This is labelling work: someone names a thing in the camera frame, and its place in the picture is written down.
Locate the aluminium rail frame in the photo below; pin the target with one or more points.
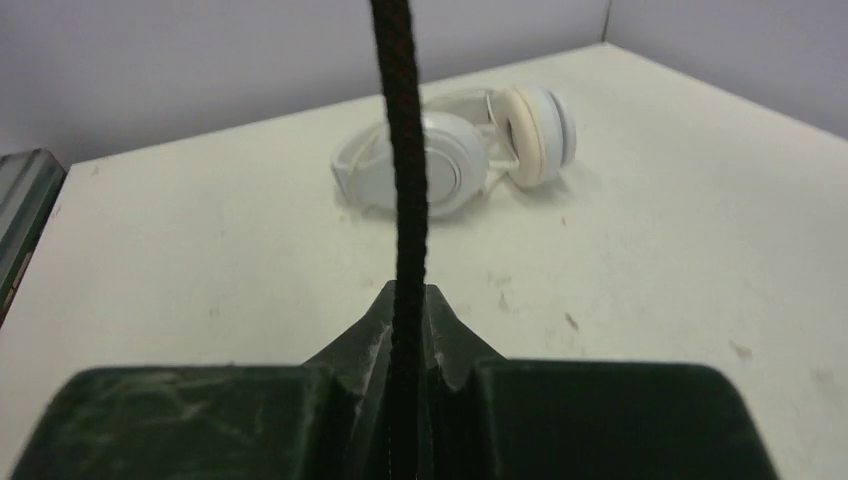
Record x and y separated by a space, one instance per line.
30 183

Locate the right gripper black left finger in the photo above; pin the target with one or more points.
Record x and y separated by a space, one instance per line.
353 437

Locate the white wired headphones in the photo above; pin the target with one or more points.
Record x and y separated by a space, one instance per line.
525 132

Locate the black and white headphones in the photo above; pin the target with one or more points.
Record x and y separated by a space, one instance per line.
396 54

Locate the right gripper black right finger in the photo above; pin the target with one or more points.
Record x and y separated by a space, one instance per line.
452 421

